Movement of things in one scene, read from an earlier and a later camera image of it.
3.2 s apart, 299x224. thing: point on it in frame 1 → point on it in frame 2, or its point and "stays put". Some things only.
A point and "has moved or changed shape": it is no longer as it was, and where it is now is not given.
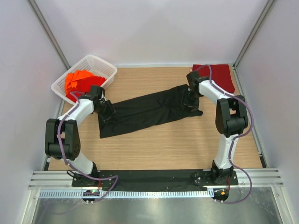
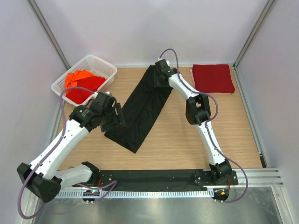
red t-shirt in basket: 84,86 stays put
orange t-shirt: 70,77 stays put
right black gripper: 194,106 → 156,82
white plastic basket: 91,64 stays put
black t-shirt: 140,111 has moved or changed shape
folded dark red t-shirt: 221,73 stays put
